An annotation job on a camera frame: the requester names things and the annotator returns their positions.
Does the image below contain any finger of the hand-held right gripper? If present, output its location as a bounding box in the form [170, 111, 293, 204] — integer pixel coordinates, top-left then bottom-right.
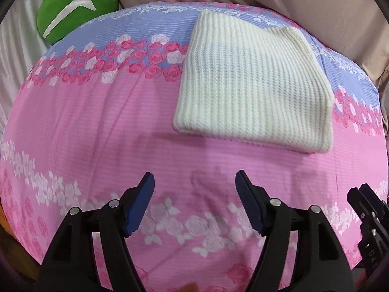
[347, 188, 376, 227]
[359, 183, 389, 222]

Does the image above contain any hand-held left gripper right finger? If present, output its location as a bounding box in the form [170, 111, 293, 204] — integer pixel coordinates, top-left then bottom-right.
[235, 170, 356, 292]

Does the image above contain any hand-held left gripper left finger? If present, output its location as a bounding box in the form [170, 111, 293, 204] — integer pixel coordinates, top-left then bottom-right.
[38, 172, 155, 292]

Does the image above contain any white knit sweater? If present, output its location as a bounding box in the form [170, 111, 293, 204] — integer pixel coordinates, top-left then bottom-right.
[173, 9, 335, 154]

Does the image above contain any pink floral blanket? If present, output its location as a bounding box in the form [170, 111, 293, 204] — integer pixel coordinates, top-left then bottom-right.
[0, 1, 389, 292]

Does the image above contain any brown bed edge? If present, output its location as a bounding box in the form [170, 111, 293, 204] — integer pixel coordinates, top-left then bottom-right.
[0, 207, 41, 282]

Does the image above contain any white satin curtain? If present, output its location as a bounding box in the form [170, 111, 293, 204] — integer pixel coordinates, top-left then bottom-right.
[0, 0, 57, 122]

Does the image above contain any beige cloth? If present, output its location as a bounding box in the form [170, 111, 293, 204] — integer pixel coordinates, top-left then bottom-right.
[108, 0, 389, 84]

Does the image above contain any green pillow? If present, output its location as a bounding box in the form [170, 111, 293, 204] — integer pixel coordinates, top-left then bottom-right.
[37, 0, 120, 44]

